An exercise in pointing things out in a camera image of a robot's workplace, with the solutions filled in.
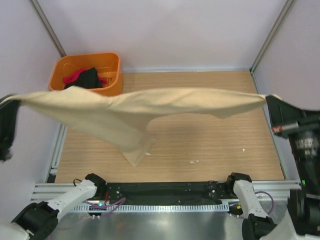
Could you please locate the beige t shirt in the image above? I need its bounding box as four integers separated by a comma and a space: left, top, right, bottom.
10, 86, 267, 166

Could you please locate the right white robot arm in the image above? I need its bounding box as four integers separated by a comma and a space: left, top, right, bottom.
225, 95, 320, 240

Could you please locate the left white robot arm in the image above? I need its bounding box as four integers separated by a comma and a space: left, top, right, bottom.
0, 94, 106, 240

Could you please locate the red t shirt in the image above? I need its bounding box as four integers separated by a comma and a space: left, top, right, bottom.
62, 69, 108, 87

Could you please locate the black t shirt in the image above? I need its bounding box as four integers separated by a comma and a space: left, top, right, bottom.
63, 67, 104, 90

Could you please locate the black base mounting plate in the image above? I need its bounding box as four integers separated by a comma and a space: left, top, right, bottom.
96, 180, 236, 206

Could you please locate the orange plastic basket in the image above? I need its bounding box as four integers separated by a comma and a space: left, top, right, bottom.
48, 52, 124, 96

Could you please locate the aluminium frame rail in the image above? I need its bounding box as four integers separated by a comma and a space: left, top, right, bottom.
31, 180, 301, 202

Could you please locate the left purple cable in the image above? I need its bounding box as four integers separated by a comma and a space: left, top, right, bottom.
82, 197, 127, 216

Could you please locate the white slotted cable duct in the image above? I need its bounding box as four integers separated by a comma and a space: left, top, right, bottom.
70, 202, 229, 214

